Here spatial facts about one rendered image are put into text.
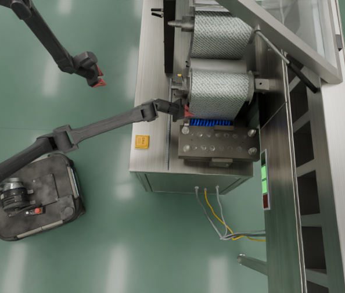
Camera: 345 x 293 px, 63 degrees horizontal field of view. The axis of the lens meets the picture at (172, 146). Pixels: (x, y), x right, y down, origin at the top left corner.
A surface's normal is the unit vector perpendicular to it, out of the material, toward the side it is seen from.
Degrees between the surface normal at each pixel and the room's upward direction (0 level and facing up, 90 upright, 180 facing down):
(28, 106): 0
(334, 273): 90
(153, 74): 0
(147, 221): 0
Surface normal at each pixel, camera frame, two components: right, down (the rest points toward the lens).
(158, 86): 0.02, -0.29
